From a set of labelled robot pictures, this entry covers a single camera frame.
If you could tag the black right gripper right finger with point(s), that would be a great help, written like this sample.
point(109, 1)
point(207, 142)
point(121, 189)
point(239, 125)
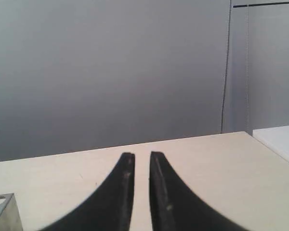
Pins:
point(174, 206)

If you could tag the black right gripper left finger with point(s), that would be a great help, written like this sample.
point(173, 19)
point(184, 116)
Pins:
point(109, 207)

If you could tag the steel test tube rack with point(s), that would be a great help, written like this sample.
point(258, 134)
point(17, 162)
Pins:
point(9, 214)

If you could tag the white side table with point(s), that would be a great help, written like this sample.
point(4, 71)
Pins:
point(276, 139)

